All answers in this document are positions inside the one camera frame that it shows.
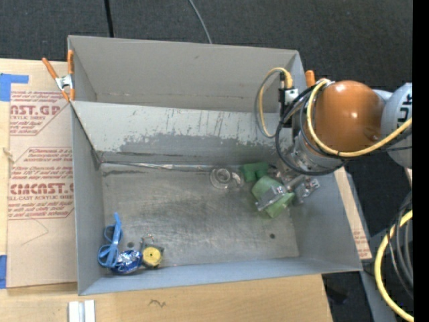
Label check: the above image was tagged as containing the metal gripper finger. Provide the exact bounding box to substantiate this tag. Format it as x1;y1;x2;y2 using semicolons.
255;185;286;211
294;178;320;205

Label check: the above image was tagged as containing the light green rounded block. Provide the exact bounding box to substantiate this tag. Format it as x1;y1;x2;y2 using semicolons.
251;175;296;219

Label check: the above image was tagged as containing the clear glass thing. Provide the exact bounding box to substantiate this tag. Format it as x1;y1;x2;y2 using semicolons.
210;167;242;191

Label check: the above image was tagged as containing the grey metal bin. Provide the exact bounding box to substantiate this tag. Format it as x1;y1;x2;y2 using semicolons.
66;34;365;297

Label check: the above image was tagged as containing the blue and silver foil packet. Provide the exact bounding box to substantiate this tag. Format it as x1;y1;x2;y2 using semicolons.
111;249;143;275

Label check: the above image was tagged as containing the blue rubber band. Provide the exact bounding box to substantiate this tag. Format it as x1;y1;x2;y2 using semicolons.
97;212;124;268

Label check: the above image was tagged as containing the brown cardboard board, red print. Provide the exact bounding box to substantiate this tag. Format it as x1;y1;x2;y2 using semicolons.
0;58;373;288

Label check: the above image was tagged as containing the black cylinder on white bracket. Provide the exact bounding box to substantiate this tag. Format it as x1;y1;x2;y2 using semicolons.
278;86;300;129

